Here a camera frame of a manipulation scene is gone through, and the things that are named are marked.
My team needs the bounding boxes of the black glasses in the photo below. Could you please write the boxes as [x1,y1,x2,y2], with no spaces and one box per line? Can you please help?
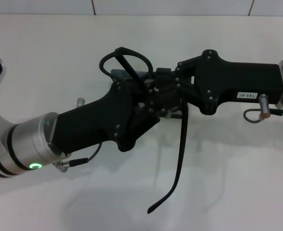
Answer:
[99,46,190,214]

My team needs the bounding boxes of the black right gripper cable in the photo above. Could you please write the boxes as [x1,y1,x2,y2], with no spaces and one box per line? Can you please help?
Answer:
[243,108,283,124]

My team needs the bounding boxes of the black glasses case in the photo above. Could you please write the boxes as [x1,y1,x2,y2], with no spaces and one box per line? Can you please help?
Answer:
[109,68,183,119]

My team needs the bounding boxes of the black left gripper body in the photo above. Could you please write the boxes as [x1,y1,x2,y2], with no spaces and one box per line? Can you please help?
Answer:
[49,80,142,155]

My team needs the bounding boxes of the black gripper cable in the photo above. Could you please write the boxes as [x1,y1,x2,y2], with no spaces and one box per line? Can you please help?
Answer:
[243,108,283,124]
[61,141,104,169]

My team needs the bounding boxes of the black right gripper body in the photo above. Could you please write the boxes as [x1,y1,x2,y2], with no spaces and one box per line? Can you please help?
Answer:
[193,49,283,116]

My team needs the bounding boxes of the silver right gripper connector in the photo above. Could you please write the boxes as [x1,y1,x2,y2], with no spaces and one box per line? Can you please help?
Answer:
[258,93,271,119]

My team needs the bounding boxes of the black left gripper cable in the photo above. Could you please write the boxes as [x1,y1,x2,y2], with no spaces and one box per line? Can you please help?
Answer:
[61,141,104,169]

